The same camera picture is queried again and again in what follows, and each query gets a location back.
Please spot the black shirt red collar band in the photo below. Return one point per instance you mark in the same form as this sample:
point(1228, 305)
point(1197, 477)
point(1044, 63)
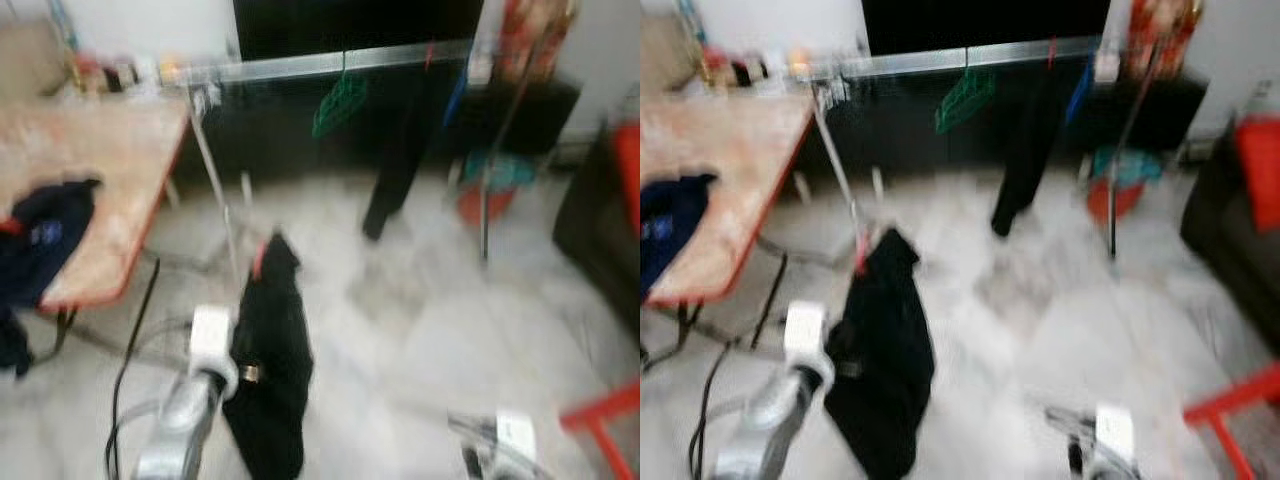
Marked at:
point(270, 370)
point(885, 360)

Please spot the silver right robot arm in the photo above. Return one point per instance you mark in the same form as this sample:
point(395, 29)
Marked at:
point(490, 465)
point(1090, 465)

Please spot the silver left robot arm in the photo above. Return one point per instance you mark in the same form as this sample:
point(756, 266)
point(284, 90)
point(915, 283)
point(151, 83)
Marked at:
point(770, 430)
point(180, 430)

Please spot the green clothes hanger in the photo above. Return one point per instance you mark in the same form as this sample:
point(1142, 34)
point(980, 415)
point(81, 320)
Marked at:
point(965, 100)
point(340, 105)

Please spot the navy blue shirt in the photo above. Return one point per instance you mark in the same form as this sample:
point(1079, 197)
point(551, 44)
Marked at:
point(675, 225)
point(45, 240)

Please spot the dark brown fabric sofa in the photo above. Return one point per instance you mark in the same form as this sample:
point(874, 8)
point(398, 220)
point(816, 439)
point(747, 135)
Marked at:
point(595, 230)
point(1225, 240)

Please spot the red cushion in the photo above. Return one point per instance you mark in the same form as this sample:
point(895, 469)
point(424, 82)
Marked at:
point(1260, 160)
point(628, 170)

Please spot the pink marble folding table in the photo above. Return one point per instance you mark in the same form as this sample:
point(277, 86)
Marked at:
point(720, 170)
point(90, 180)

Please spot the orange bin teal liner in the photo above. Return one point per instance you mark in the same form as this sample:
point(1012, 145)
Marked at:
point(510, 175)
point(1138, 172)

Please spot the red plastic stool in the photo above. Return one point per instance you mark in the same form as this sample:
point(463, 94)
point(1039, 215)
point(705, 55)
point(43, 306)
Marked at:
point(1235, 392)
point(600, 405)

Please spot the light wooden cabinet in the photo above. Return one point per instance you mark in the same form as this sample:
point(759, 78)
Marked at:
point(665, 55)
point(30, 60)

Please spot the red deity figurine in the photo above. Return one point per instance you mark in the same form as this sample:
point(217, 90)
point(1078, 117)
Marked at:
point(1165, 30)
point(535, 35)

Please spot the black shirt yellow logo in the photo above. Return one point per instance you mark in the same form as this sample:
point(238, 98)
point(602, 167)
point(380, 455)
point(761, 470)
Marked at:
point(405, 150)
point(1025, 150)

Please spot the black television console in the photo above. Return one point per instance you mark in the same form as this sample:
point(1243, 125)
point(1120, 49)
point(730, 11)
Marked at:
point(900, 135)
point(280, 130)

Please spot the silver metal clothes rack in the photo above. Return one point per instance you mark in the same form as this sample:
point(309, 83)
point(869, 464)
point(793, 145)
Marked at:
point(930, 62)
point(300, 68)

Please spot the black flat television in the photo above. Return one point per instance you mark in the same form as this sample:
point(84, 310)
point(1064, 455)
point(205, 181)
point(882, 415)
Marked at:
point(350, 25)
point(980, 22)

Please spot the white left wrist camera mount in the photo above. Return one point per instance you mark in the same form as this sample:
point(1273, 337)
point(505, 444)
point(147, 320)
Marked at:
point(808, 330)
point(212, 335)

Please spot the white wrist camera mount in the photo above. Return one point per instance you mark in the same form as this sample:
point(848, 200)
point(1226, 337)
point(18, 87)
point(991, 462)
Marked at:
point(517, 435)
point(1115, 430)
point(808, 330)
point(212, 335)

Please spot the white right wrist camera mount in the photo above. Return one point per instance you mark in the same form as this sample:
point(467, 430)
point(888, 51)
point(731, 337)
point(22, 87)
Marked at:
point(1115, 430)
point(517, 435)

